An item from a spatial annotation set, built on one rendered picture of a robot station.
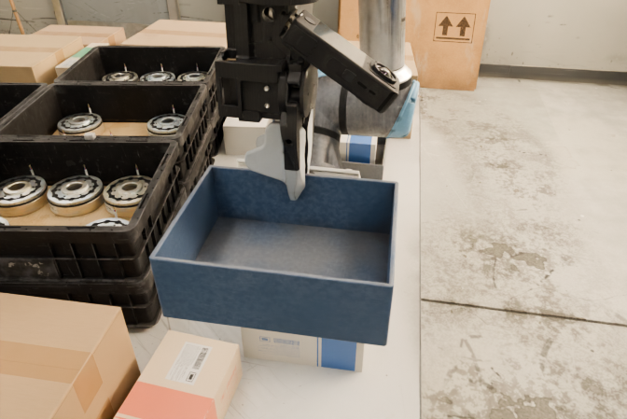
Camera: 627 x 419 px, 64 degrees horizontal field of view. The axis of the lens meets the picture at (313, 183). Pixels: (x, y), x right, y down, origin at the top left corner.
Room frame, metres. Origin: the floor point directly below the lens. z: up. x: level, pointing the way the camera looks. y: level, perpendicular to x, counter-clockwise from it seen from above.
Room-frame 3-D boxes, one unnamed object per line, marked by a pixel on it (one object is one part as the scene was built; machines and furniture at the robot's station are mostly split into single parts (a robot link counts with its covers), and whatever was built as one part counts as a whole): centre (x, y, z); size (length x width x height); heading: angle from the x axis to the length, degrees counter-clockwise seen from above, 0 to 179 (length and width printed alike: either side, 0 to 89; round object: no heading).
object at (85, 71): (1.35, 0.47, 0.87); 0.40 x 0.30 x 0.11; 89
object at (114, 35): (1.86, 0.90, 0.78); 0.30 x 0.22 x 0.16; 83
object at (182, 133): (1.05, 0.47, 0.92); 0.40 x 0.30 x 0.02; 89
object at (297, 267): (0.37, 0.02, 1.10); 0.20 x 0.15 x 0.07; 80
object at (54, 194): (0.82, 0.47, 0.86); 0.10 x 0.10 x 0.01
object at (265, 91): (0.45, 0.04, 1.26); 0.09 x 0.08 x 0.12; 79
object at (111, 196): (0.82, 0.36, 0.86); 0.10 x 0.10 x 0.01
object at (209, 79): (1.35, 0.47, 0.92); 0.40 x 0.30 x 0.02; 89
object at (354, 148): (1.20, -0.07, 0.75); 0.20 x 0.12 x 0.09; 81
